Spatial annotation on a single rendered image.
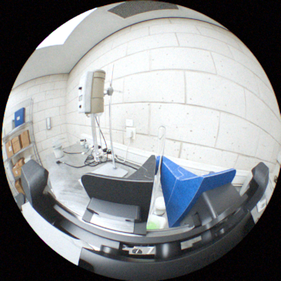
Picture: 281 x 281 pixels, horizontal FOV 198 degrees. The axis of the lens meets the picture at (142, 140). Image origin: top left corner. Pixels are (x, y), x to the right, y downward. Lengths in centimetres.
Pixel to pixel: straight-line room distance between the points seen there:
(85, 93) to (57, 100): 209
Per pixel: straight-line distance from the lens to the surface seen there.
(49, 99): 249
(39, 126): 245
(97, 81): 46
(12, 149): 240
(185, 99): 57
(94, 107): 44
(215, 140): 60
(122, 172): 63
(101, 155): 51
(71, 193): 60
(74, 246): 48
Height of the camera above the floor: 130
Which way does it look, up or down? 19 degrees down
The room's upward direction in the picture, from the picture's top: 1 degrees clockwise
